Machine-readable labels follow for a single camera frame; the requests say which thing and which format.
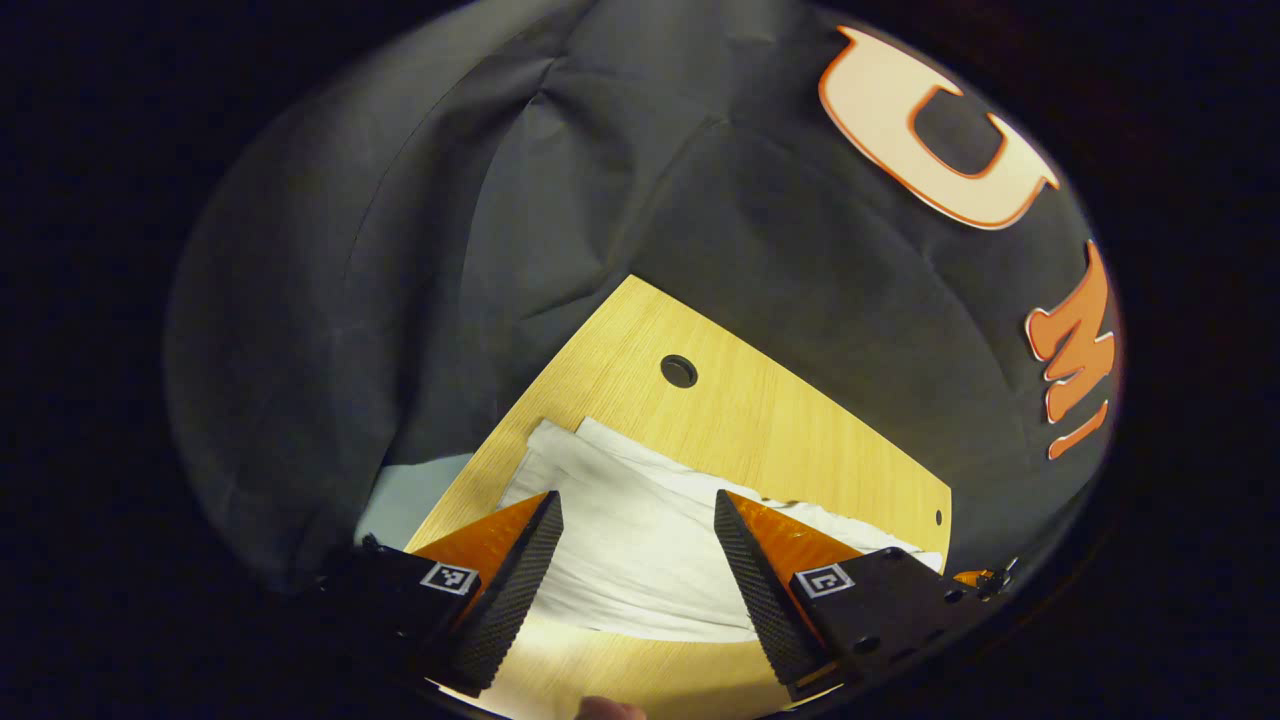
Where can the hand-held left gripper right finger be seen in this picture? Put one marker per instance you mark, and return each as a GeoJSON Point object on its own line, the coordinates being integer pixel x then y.
{"type": "Point", "coordinates": [770, 610]}

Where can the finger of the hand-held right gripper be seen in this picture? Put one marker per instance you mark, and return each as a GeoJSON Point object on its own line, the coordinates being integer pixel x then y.
{"type": "Point", "coordinates": [975, 577]}

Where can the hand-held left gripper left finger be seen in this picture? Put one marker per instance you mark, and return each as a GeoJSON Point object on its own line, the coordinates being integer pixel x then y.
{"type": "Point", "coordinates": [505, 610]}

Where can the white jeans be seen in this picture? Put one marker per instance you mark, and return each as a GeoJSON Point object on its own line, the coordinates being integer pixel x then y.
{"type": "Point", "coordinates": [640, 560]}

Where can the black backdrop cloth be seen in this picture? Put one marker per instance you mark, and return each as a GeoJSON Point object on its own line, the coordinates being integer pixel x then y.
{"type": "Point", "coordinates": [450, 250]}

